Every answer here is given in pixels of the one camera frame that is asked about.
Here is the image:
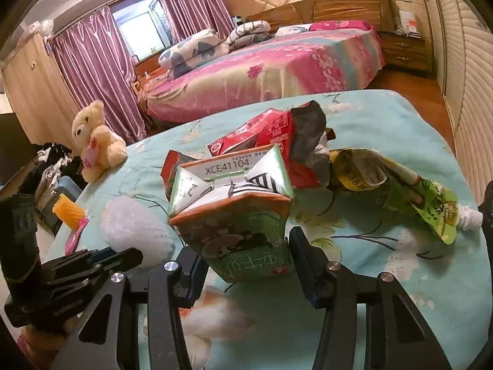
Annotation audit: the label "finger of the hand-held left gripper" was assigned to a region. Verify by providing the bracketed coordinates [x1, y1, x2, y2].
[40, 247, 144, 280]

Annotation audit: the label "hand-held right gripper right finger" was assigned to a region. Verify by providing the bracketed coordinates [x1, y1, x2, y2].
[288, 227, 453, 370]

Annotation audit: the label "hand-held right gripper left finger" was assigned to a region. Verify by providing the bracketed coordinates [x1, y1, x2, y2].
[50, 247, 210, 370]

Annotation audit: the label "white fluffy ball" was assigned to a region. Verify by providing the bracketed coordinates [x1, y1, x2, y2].
[101, 196, 176, 260]

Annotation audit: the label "green milk carton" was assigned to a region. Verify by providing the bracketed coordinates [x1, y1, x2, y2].
[167, 143, 296, 283]

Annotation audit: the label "red snack packet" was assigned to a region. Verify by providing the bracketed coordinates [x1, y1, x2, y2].
[207, 100, 332, 189]

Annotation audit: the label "person's left hand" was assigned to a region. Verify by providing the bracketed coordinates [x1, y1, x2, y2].
[16, 318, 78, 370]

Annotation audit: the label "yellow toy cup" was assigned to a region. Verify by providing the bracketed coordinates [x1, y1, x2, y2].
[52, 193, 84, 232]

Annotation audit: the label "blue plastic stool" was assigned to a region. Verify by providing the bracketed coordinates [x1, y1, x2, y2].
[54, 175, 83, 206]

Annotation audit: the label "floral turquoise tablecloth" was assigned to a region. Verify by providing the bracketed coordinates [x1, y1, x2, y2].
[39, 89, 493, 370]

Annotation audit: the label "dark clothes pile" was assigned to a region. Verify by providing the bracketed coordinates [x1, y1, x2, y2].
[27, 142, 83, 201]

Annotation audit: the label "cream teddy bear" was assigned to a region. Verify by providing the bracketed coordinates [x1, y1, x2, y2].
[71, 100, 128, 183]

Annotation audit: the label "green spout pouch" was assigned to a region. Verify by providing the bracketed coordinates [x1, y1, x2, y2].
[370, 158, 484, 245]

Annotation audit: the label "light wooden wardrobe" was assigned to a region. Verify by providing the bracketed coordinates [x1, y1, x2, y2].
[0, 31, 79, 155]

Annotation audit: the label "small wooden chair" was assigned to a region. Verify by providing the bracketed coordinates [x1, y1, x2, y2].
[129, 71, 149, 97]

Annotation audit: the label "pink satin curtain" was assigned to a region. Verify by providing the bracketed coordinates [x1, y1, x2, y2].
[52, 10, 145, 143]
[157, 0, 235, 45]

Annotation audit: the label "bed with pink floral sheet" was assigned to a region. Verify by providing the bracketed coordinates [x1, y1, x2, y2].
[141, 27, 387, 124]

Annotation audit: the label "clear plastic bag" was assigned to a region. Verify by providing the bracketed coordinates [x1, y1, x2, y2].
[31, 18, 56, 39]

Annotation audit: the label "folded quilt with blue hearts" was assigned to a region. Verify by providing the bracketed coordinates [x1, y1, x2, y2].
[158, 29, 230, 79]

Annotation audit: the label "window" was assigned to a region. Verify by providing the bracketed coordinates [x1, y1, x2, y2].
[112, 0, 170, 62]

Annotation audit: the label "wooden nightstand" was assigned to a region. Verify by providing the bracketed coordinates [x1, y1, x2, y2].
[379, 31, 432, 73]

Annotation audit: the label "white pillow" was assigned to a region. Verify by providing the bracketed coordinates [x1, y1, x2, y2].
[275, 24, 314, 37]

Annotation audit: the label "slatted closet doors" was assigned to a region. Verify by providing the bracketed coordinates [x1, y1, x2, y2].
[426, 0, 493, 209]

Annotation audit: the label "folded white striped quilt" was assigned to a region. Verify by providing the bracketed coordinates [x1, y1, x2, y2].
[225, 20, 272, 51]

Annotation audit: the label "pink pillow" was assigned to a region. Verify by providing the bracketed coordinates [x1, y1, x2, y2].
[308, 19, 375, 32]

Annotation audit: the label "wooden headboard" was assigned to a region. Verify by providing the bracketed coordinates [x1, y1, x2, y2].
[244, 0, 393, 33]

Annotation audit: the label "white and orange bag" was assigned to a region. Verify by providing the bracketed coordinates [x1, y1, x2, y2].
[398, 10, 418, 35]

